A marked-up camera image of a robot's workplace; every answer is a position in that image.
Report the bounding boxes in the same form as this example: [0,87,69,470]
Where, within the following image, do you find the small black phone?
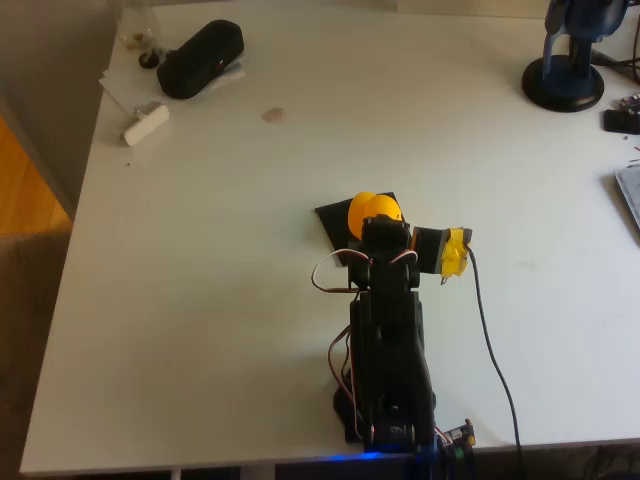
[602,108,640,135]

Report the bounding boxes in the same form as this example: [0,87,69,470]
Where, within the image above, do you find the clear glass flask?
[115,0,164,52]

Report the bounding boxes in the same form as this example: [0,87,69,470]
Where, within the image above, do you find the grey laptop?
[613,164,640,231]

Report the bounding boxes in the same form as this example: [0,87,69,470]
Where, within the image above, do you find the white power adapter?
[122,100,171,148]

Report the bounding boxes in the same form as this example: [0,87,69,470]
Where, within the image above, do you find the dark camera cable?
[464,244,524,474]

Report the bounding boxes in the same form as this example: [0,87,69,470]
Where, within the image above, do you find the small controller circuit board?
[439,418,477,459]

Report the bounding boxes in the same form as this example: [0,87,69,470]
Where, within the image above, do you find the red white servo wire loop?
[310,249,375,295]

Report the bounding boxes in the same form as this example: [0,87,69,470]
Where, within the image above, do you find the black oblong speaker case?
[156,18,246,101]

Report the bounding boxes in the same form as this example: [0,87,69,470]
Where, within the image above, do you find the blue microphone on black base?
[521,0,629,113]

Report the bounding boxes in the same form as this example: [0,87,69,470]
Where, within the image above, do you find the black camera with yellow tape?
[409,225,474,286]

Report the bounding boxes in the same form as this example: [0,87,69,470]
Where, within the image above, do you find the black desk cable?
[592,49,640,84]

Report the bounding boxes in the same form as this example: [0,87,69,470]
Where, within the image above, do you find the black square mat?
[314,191,411,269]

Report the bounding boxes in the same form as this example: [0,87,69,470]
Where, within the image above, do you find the yellow rubber duck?
[347,191,404,237]

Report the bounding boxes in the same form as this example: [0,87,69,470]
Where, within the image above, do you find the white paper sheets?
[98,49,249,114]

